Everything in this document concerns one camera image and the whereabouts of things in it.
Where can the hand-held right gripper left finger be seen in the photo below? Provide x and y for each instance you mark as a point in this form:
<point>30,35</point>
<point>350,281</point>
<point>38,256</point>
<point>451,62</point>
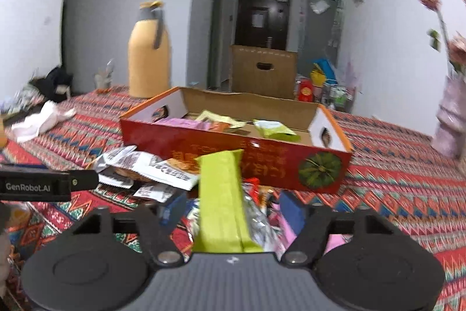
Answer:
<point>173,209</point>

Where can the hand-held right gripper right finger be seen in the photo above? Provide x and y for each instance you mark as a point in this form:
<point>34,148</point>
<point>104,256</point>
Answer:
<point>293,210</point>

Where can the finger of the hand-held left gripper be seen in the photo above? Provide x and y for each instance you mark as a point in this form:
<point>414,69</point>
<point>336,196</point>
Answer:
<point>83,180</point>
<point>22,167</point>

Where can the white snack packet grey print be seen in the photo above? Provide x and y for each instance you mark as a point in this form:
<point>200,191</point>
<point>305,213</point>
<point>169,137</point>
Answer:
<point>171,174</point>

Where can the clear silver snack packet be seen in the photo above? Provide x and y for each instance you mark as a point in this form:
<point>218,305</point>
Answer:
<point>260,223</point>

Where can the red snack packet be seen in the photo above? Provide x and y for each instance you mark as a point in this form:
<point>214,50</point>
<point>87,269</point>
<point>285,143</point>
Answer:
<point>255,187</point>

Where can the long green snack packet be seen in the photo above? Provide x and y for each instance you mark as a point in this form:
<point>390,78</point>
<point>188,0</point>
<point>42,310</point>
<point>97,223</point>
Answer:
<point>222,201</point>

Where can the pink snack packet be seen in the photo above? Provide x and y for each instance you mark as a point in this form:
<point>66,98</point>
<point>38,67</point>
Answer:
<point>178,123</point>
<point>336,243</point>

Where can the red cardboard box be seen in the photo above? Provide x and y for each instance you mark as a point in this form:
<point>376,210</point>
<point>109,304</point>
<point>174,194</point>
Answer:
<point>164,141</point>

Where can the yellow snack packet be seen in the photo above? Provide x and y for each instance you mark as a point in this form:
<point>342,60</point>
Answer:
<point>214,117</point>

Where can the white cloth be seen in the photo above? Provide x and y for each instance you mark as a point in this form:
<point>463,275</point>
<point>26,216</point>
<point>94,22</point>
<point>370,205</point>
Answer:
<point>40,121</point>

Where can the light clothes pile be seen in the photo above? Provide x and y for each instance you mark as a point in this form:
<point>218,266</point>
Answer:
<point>18,101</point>

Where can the dark clothes pile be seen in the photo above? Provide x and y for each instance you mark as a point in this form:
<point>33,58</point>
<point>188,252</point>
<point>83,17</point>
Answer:
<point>54,81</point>

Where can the patterned red tablecloth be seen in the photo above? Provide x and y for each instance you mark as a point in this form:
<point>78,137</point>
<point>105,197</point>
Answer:
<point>382,180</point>

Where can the glass cup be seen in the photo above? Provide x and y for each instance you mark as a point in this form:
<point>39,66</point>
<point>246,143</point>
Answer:
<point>103,79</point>

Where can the red gift box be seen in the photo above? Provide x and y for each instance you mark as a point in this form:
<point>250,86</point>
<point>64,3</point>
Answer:
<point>306,91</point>

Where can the yellow thermos jug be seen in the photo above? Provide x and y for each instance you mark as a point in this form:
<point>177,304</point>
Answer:
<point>149,63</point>

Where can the wooden chair back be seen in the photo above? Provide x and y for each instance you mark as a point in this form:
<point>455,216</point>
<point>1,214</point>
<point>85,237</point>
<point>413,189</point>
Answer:
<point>247,77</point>

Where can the blue plastic item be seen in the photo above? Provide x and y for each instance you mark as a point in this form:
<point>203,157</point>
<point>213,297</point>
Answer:
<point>324,67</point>

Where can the grey refrigerator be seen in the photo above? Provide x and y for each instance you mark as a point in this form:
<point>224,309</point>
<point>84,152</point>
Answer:
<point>320,34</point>

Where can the pink ceramic vase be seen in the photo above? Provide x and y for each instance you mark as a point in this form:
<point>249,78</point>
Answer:
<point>451,121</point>

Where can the dark brown door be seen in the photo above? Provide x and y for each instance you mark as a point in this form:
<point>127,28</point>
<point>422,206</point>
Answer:
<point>247,26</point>

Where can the paper note on door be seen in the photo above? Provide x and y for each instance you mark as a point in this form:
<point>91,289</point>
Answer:
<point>257,19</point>

